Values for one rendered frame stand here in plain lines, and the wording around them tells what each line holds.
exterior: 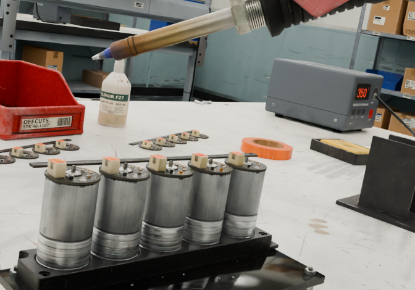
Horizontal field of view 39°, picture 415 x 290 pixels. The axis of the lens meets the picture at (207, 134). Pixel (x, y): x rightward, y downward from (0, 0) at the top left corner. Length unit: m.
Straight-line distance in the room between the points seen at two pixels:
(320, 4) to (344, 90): 0.69
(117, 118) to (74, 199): 0.43
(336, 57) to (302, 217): 5.19
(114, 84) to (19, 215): 0.32
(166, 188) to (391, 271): 0.18
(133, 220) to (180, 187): 0.03
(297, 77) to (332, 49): 4.72
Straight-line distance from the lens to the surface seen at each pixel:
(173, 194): 0.29
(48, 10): 3.11
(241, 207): 0.33
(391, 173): 0.52
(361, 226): 0.48
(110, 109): 0.69
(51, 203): 0.27
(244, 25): 0.24
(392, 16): 4.92
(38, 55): 5.08
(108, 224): 0.28
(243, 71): 6.27
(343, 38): 5.63
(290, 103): 0.96
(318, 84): 0.94
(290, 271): 0.34
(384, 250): 0.44
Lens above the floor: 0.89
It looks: 11 degrees down
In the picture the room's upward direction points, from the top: 9 degrees clockwise
